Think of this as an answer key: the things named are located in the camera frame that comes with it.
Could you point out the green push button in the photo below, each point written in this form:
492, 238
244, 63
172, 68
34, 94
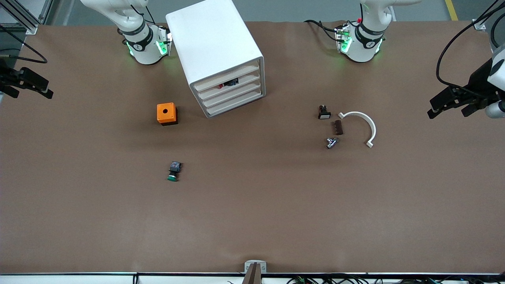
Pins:
174, 167

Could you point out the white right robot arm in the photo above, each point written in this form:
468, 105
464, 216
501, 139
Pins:
144, 47

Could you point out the orange button box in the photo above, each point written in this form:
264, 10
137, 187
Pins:
165, 111

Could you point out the brown terminal block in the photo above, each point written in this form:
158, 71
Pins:
338, 127

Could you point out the chrome valve fitting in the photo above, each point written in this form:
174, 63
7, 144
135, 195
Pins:
331, 143

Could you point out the black red part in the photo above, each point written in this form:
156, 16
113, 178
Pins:
230, 83

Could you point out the brown table cover mat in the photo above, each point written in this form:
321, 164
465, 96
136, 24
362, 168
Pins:
252, 197

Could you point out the aluminium frame profile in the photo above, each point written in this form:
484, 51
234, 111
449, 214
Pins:
479, 25
29, 25

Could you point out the white curved plastic bracket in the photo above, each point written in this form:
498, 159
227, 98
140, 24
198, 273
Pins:
373, 130

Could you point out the black switch with white cap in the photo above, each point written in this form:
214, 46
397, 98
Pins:
324, 114

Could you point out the white table edge rail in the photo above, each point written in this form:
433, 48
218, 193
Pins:
79, 279

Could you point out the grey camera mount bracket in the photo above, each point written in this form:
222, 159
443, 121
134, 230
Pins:
255, 272

